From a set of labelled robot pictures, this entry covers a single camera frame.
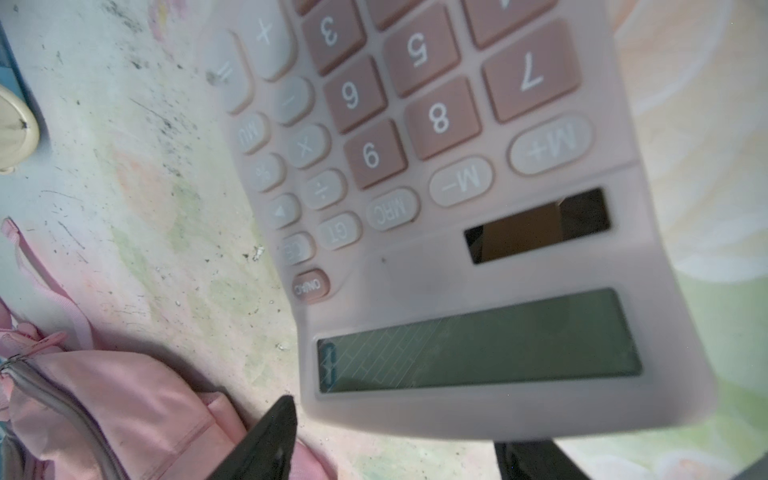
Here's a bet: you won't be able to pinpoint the pink student backpack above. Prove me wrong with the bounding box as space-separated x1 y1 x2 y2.
1 219 335 479

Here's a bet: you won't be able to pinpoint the pink white calculator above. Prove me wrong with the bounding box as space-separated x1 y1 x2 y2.
199 1 717 441

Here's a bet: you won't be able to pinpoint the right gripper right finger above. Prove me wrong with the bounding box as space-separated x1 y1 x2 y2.
494 440 589 480

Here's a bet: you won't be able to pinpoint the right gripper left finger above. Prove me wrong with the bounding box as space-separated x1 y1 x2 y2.
208 395 298 480

